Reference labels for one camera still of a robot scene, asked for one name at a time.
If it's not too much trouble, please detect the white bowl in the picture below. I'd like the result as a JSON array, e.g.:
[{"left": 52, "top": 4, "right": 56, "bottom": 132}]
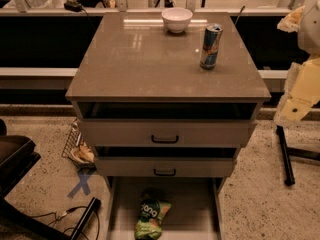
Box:
[{"left": 161, "top": 7, "right": 193, "bottom": 33}]

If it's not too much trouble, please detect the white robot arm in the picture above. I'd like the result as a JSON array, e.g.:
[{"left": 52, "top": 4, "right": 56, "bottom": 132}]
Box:
[{"left": 274, "top": 0, "right": 320, "bottom": 127}]

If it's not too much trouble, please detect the wire basket with items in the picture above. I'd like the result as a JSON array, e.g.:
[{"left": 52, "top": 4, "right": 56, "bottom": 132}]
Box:
[{"left": 62, "top": 120, "right": 95, "bottom": 168}]

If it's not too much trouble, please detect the black cable on floor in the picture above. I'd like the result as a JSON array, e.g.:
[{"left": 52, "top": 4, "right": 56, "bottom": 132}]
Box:
[{"left": 28, "top": 205, "right": 101, "bottom": 240}]

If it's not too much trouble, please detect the bottom drawer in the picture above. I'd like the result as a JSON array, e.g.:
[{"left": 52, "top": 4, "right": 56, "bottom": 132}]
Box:
[{"left": 106, "top": 177, "right": 224, "bottom": 240}]

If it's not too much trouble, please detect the middle drawer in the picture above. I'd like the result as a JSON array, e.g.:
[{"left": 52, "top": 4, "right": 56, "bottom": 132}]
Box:
[{"left": 95, "top": 147, "right": 237, "bottom": 177}]

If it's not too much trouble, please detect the black power adapter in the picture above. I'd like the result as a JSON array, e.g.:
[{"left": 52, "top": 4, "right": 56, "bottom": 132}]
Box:
[{"left": 64, "top": 1, "right": 82, "bottom": 12}]

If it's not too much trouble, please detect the blue energy drink can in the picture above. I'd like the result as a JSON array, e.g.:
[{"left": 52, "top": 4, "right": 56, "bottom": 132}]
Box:
[{"left": 200, "top": 23, "right": 223, "bottom": 69}]

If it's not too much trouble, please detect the grey drawer cabinet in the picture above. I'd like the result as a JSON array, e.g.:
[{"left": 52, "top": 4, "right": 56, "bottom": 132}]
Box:
[{"left": 65, "top": 11, "right": 272, "bottom": 198}]

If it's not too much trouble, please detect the black bar on floor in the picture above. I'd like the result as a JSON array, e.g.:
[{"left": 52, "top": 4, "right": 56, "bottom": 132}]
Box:
[{"left": 69, "top": 197, "right": 101, "bottom": 240}]

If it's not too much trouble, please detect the drawer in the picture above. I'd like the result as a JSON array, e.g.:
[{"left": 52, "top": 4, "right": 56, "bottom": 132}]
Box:
[
  {"left": 106, "top": 177, "right": 224, "bottom": 240},
  {"left": 95, "top": 147, "right": 237, "bottom": 177},
  {"left": 74, "top": 102, "right": 258, "bottom": 147}
]

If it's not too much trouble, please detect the top drawer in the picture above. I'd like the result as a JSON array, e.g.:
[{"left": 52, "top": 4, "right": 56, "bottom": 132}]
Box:
[{"left": 74, "top": 102, "right": 258, "bottom": 147}]

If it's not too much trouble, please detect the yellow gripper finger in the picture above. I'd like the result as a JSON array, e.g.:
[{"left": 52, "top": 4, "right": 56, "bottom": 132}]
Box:
[
  {"left": 277, "top": 6, "right": 304, "bottom": 33},
  {"left": 274, "top": 57, "right": 320, "bottom": 127}
]

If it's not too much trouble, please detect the green rice chip bag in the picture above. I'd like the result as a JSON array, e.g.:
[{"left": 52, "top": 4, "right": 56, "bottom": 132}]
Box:
[{"left": 134, "top": 194, "right": 172, "bottom": 240}]

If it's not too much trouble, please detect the black stand leg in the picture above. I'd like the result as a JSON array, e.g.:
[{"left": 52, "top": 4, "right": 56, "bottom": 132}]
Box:
[{"left": 276, "top": 126, "right": 320, "bottom": 186}]

